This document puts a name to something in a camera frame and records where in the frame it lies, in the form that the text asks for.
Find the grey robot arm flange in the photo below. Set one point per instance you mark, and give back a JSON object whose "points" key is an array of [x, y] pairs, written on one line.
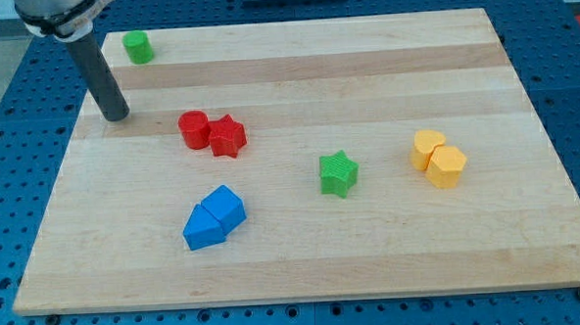
{"points": [[67, 20]]}

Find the wooden board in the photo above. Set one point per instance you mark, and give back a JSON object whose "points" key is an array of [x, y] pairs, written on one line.
{"points": [[111, 236]]}

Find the green star block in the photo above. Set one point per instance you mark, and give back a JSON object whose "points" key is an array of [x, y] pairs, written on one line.
{"points": [[338, 174]]}

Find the red star block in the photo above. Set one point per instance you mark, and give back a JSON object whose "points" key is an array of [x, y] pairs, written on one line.
{"points": [[227, 137]]}

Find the blue cube block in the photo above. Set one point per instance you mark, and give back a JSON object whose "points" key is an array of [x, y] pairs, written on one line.
{"points": [[226, 207]]}

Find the red cylinder block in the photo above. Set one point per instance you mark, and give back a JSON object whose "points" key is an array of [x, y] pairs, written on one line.
{"points": [[194, 128]]}

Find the blue triangle block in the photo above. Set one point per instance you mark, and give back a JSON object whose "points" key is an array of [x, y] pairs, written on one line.
{"points": [[202, 229]]}

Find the yellow heart block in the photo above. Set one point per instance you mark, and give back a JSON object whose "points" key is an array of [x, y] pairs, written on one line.
{"points": [[423, 145]]}

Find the yellow hexagon block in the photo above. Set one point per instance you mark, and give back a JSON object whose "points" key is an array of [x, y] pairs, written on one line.
{"points": [[445, 167]]}

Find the green cylinder block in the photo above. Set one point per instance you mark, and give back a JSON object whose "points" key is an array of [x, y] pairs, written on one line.
{"points": [[137, 46]]}

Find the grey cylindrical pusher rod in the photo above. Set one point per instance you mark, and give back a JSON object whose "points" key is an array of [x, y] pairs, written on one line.
{"points": [[90, 61]]}

